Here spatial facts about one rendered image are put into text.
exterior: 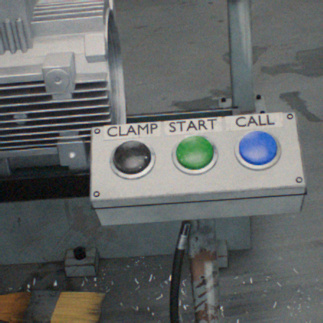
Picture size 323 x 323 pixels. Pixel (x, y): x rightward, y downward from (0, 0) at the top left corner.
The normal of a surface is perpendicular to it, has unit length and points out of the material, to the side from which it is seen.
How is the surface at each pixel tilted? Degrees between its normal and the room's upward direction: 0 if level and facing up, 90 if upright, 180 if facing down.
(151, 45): 0
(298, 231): 0
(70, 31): 88
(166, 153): 30
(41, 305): 0
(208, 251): 90
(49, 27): 88
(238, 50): 90
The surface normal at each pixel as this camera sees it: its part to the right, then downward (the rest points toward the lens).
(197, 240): -0.02, 0.53
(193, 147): -0.10, -0.51
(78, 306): -0.07, -0.84
